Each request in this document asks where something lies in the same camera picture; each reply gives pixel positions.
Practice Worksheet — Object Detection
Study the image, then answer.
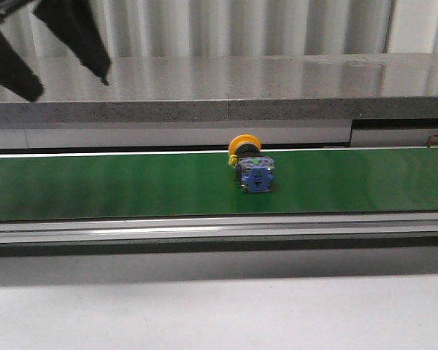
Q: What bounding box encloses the grey stone counter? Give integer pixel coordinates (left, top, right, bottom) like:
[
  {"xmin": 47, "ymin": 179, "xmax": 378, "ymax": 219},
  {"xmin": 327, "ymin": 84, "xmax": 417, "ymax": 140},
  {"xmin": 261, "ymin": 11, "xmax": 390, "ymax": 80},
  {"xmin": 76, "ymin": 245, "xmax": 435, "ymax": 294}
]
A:
[{"xmin": 0, "ymin": 54, "xmax": 438, "ymax": 125}]

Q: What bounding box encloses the aluminium conveyor frame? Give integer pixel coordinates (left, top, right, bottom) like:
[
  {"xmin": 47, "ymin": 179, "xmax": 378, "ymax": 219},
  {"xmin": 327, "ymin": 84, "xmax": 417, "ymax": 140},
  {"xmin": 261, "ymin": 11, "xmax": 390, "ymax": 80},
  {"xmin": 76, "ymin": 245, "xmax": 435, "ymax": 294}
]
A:
[{"xmin": 0, "ymin": 211, "xmax": 438, "ymax": 248}]

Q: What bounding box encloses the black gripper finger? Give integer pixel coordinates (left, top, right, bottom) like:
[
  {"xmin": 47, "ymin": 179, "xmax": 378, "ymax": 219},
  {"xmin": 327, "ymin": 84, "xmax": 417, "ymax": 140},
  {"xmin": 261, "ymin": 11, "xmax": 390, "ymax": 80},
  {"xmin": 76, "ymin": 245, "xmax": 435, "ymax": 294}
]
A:
[
  {"xmin": 0, "ymin": 14, "xmax": 45, "ymax": 103},
  {"xmin": 32, "ymin": 0, "xmax": 112, "ymax": 87}
]

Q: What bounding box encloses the green conveyor belt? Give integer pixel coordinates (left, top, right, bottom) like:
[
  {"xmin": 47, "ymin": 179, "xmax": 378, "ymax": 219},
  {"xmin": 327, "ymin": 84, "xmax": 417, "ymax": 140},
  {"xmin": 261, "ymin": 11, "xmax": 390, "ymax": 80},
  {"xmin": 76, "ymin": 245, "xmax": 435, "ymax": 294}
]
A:
[{"xmin": 0, "ymin": 147, "xmax": 438, "ymax": 222}]

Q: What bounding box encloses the yellow push button switch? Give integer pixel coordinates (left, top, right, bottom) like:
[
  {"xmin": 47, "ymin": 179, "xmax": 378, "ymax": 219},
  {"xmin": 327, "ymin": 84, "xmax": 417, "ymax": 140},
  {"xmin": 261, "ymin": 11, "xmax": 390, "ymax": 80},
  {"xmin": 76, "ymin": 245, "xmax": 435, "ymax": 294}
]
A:
[{"xmin": 228, "ymin": 134, "xmax": 274, "ymax": 193}]

